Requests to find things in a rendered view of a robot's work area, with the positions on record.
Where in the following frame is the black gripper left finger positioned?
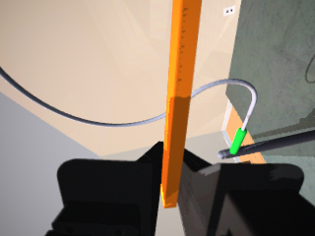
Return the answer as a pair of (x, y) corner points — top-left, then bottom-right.
(57, 142), (164, 236)

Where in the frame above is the orange handle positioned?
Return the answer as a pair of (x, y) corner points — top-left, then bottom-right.
(160, 0), (202, 208)

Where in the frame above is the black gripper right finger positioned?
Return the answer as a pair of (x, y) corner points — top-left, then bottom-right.
(177, 148), (304, 236)

